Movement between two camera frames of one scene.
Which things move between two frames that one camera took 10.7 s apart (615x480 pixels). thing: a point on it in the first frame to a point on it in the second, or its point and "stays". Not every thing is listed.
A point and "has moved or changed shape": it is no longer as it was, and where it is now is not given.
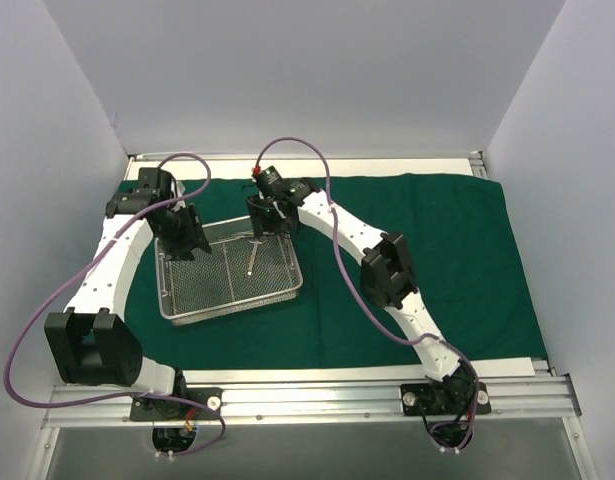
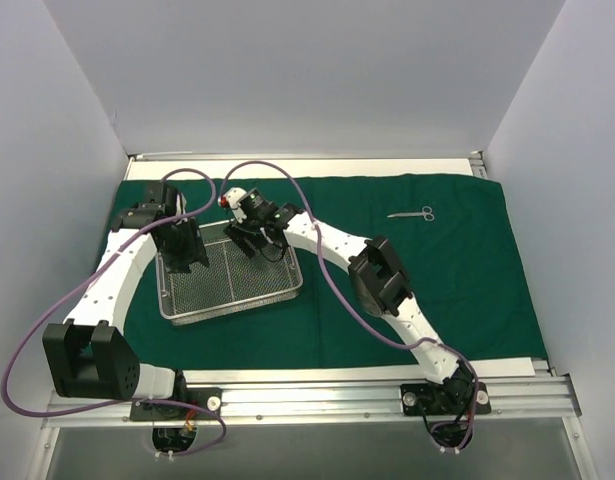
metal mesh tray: x=241 y=269 stays
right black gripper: x=265 y=220 to x=244 y=236
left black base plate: x=169 y=409 stays
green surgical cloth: x=463 y=255 stays
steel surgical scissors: x=261 y=238 has moved or changed shape
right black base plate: x=413 y=393 stays
